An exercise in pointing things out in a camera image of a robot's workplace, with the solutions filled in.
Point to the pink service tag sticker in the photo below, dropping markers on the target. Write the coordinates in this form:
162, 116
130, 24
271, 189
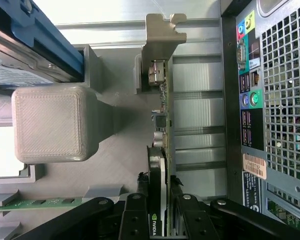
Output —
254, 166

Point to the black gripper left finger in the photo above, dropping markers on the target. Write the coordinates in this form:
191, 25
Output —
135, 220

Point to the green RAM stick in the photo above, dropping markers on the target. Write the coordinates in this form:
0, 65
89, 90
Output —
40, 202

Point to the black grey PC case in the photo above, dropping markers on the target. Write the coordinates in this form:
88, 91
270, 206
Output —
230, 100

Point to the black regulatory label sticker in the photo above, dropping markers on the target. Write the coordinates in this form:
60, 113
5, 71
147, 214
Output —
251, 192

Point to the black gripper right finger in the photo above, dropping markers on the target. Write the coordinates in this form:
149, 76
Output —
197, 222

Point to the grey parts rack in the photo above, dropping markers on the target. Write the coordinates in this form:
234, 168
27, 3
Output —
52, 125

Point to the blue disk caddy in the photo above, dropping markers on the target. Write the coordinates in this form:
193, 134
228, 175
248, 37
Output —
52, 37

